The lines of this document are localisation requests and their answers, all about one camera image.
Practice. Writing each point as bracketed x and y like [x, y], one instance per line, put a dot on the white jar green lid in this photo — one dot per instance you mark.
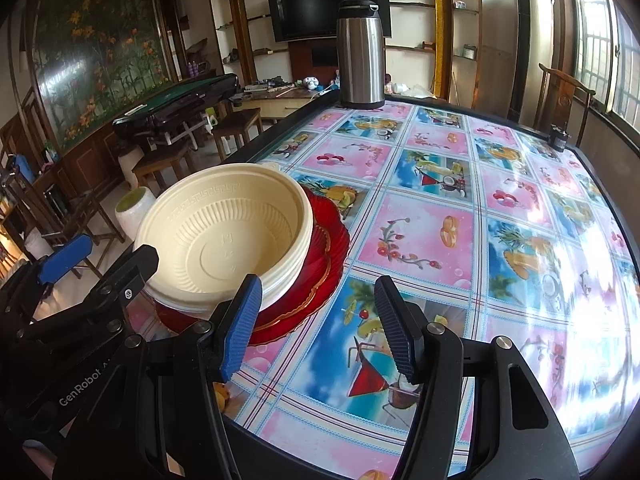
[132, 220]

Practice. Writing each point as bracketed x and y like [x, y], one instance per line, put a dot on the standing tower air conditioner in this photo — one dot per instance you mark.
[535, 50]

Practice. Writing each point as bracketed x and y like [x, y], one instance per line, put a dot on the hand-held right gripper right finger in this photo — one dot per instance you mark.
[395, 330]

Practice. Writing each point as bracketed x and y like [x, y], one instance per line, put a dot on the wooden stool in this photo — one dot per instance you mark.
[237, 119]
[160, 152]

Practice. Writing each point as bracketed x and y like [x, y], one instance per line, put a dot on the wooden wall shelf unit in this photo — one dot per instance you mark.
[415, 25]

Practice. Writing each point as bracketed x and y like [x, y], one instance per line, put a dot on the black flat screen television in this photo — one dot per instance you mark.
[325, 7]

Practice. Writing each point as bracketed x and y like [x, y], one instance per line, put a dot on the small black cylinder device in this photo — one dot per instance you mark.
[560, 139]

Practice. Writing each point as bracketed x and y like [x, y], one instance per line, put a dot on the green top mahjong table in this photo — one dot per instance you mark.
[175, 105]

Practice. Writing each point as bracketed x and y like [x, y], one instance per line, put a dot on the stainless steel thermos jug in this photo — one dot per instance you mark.
[360, 60]

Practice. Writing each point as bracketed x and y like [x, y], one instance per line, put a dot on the barred window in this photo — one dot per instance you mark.
[600, 45]

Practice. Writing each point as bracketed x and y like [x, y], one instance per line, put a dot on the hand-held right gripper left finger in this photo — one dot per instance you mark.
[242, 325]

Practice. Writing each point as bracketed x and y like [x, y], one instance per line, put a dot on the floral wall painting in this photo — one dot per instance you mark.
[100, 50]

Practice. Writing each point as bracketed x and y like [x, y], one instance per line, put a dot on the low wooden desk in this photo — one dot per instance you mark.
[285, 105]

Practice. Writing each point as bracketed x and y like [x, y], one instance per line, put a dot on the wooden armchair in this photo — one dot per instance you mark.
[565, 100]

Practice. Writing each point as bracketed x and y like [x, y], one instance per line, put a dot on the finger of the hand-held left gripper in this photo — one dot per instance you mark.
[65, 257]
[127, 275]

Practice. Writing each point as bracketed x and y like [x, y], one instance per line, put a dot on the cream disposable plate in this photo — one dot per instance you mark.
[225, 240]

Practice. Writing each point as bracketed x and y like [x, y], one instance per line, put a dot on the red glass plate gold rim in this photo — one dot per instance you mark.
[327, 230]

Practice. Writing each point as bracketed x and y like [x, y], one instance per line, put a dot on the red plate with round sticker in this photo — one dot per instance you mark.
[280, 332]

